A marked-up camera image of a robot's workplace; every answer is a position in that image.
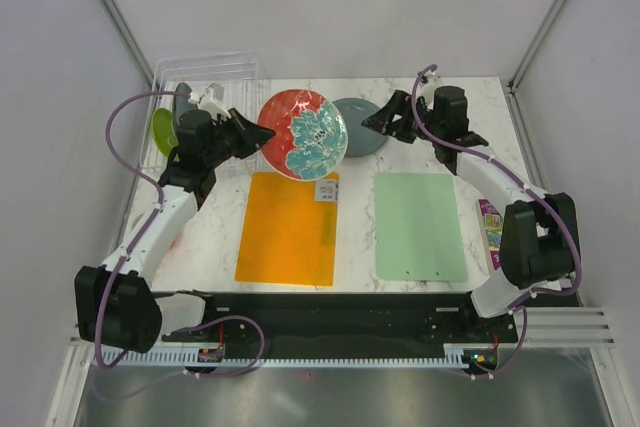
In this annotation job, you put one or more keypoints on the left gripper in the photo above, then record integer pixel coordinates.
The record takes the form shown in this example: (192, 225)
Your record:
(251, 134)

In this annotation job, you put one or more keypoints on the orange cutting mat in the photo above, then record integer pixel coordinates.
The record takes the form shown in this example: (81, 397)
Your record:
(287, 237)

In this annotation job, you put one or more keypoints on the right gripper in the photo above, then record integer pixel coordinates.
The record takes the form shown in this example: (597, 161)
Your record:
(399, 103)

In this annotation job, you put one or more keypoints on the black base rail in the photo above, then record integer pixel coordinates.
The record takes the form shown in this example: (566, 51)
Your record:
(344, 325)

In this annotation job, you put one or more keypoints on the white wire dish rack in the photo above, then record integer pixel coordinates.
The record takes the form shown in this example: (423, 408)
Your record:
(202, 86)

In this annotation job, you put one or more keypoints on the purple children's book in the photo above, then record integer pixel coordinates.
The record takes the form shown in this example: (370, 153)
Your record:
(491, 227)

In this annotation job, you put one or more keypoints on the mint green cutting mat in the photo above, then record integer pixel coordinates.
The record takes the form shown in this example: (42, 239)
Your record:
(417, 228)

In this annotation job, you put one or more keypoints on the lime green plate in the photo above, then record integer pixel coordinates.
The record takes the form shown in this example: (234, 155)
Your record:
(163, 131)

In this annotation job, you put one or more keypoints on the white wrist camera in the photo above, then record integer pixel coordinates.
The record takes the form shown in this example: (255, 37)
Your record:
(431, 82)
(211, 101)

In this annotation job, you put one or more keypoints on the dark teal branch plate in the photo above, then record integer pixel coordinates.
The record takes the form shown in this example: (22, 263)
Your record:
(181, 104)

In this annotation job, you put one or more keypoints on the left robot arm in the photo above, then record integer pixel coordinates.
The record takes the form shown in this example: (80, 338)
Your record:
(114, 302)

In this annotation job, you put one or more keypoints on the red floral plate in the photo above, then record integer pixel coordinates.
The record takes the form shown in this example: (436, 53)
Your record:
(310, 138)

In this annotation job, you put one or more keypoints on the white label sticker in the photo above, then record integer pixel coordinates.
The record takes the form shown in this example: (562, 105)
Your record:
(326, 190)

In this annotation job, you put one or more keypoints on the grey-blue plate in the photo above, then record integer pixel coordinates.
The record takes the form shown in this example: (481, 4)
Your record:
(361, 140)

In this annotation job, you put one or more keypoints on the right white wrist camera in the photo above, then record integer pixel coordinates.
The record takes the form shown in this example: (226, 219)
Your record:
(431, 82)

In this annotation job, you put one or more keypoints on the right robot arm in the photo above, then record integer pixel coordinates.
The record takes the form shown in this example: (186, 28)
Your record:
(539, 240)

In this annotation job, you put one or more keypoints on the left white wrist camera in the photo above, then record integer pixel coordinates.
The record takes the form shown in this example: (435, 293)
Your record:
(211, 101)

